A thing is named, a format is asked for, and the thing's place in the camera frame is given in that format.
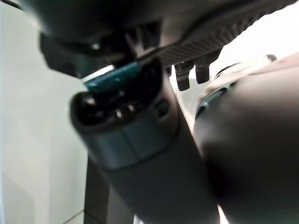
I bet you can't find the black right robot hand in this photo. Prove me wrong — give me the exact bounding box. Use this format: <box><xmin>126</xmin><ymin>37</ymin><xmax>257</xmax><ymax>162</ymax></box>
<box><xmin>18</xmin><ymin>0</ymin><xmax>299</xmax><ymax>224</ymax></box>

